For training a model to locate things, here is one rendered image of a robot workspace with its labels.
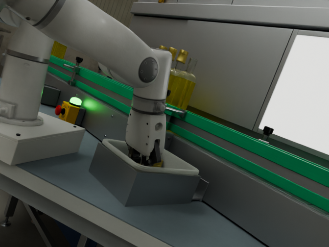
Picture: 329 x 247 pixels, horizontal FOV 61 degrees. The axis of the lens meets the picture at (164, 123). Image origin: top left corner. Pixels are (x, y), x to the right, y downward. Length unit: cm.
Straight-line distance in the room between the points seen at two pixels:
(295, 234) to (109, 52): 53
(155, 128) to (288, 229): 37
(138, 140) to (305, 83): 53
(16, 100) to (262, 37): 77
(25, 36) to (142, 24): 92
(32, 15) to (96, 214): 37
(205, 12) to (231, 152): 65
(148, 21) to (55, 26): 108
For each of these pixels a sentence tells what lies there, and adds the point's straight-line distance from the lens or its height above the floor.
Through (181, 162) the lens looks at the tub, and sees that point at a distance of 78.
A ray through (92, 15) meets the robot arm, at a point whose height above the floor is 107.
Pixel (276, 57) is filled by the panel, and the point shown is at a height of 123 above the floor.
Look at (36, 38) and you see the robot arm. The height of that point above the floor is 101.
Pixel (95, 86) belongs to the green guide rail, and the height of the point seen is 92.
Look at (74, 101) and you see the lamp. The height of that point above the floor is 84.
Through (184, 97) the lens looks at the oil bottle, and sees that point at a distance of 98.
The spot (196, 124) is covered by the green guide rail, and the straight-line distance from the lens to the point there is 87.
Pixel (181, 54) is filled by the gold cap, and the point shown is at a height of 115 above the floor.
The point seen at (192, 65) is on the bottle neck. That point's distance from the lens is 99.
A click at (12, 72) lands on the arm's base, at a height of 92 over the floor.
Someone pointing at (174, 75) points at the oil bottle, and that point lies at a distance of 101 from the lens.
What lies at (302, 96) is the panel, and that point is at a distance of 92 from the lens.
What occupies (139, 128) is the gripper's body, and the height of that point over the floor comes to 91.
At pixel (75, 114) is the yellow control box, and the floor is 80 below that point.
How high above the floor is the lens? 101
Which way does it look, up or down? 6 degrees down
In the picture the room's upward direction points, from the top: 20 degrees clockwise
